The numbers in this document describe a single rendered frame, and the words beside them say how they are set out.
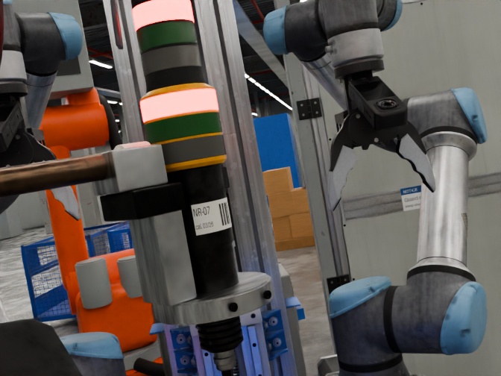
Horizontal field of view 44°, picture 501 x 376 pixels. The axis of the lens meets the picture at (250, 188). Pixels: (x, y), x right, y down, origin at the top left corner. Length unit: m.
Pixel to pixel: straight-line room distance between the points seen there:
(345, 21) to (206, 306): 0.62
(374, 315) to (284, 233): 8.63
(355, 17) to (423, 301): 0.48
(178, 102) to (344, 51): 0.57
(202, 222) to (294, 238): 9.32
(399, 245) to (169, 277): 1.97
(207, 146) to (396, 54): 1.96
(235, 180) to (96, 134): 3.21
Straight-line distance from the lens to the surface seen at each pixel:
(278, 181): 9.59
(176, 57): 0.35
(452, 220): 1.17
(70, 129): 4.37
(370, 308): 1.11
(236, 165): 1.24
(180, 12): 0.36
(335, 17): 0.90
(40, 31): 1.05
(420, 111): 1.30
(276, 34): 1.06
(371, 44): 0.90
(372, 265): 2.26
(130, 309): 4.30
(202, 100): 0.35
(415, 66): 2.30
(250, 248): 1.25
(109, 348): 1.13
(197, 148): 0.34
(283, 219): 9.68
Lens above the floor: 1.53
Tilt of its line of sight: 3 degrees down
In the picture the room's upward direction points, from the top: 10 degrees counter-clockwise
